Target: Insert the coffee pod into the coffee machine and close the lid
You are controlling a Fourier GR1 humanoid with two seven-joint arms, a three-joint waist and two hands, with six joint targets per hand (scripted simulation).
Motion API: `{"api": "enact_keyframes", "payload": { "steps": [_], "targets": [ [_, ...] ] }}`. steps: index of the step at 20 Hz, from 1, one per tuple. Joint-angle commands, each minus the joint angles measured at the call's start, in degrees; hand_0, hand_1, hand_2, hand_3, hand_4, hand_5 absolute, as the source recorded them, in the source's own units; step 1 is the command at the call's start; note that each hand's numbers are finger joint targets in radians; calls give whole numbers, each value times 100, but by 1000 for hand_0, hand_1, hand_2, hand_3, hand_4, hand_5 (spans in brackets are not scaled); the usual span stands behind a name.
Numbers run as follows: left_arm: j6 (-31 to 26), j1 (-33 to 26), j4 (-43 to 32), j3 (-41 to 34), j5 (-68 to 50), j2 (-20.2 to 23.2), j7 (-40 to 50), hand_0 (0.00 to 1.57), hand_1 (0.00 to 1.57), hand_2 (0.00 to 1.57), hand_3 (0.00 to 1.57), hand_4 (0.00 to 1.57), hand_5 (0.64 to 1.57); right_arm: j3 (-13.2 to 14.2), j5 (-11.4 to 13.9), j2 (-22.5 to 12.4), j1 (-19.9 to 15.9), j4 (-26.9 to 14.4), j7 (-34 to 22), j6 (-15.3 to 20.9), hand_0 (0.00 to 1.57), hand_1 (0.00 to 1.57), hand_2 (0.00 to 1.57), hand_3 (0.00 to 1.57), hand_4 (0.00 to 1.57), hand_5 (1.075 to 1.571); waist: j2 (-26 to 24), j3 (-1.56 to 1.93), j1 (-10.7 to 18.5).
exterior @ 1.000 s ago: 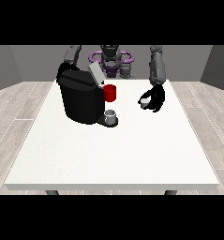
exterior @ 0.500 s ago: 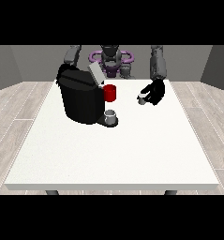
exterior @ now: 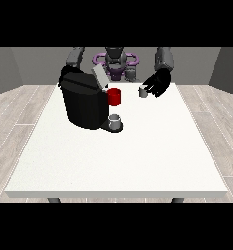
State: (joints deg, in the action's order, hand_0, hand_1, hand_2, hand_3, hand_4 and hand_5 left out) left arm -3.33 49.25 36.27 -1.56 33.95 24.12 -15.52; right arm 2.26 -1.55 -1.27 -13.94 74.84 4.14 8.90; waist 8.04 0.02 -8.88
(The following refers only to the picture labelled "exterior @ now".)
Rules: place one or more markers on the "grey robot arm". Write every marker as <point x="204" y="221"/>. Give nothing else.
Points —
<point x="75" y="57"/>
<point x="163" y="58"/>

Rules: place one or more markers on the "pale grey machine lid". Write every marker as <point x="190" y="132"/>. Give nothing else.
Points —
<point x="100" y="76"/>

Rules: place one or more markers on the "small grey cup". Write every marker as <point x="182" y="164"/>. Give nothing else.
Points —
<point x="115" y="121"/>

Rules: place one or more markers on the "small grey coffee pod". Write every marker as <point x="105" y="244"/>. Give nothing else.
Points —
<point x="143" y="91"/>

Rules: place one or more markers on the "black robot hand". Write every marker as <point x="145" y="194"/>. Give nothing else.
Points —
<point x="68" y="70"/>
<point x="159" y="81"/>

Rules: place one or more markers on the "red pod holder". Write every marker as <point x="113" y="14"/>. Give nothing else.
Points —
<point x="114" y="96"/>

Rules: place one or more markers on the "black coffee machine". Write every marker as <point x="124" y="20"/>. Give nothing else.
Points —
<point x="84" y="102"/>

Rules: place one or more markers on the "dark table leg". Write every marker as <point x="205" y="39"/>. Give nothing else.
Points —
<point x="177" y="200"/>
<point x="54" y="200"/>

